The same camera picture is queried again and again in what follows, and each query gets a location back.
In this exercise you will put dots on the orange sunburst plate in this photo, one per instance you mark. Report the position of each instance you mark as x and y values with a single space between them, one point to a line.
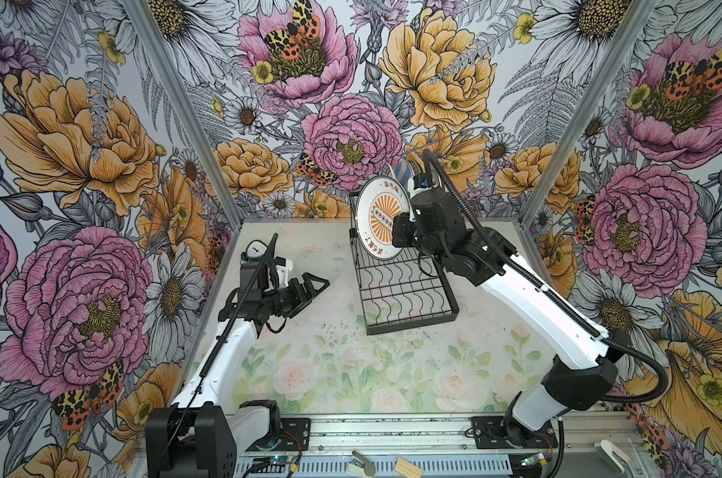
380 202

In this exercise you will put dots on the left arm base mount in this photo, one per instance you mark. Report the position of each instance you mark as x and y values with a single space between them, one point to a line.
294 436

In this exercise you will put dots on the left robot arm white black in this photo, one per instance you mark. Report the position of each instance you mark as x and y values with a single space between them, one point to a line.
199 436

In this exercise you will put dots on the black wire dish rack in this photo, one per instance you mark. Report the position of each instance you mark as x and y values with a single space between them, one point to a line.
408 292

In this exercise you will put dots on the blue white striped plate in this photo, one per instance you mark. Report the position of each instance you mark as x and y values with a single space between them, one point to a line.
405 170

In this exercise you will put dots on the grey clip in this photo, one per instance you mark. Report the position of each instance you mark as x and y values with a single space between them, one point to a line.
360 466

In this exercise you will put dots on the white handle object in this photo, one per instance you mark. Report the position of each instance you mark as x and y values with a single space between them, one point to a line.
616 457

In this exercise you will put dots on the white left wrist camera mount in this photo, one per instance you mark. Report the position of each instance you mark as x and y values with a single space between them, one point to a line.
283 268

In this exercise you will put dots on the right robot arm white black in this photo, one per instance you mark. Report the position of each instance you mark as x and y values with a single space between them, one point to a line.
583 370

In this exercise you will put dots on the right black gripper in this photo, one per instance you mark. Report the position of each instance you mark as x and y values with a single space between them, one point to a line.
402 223

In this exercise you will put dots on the aluminium front rail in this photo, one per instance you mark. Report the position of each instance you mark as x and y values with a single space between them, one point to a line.
407 434

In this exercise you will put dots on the small teal cup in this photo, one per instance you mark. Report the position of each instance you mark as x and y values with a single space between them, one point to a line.
257 251

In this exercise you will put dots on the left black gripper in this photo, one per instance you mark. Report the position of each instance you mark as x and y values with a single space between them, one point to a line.
310 289

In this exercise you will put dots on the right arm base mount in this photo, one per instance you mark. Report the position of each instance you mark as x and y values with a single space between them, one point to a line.
488 432

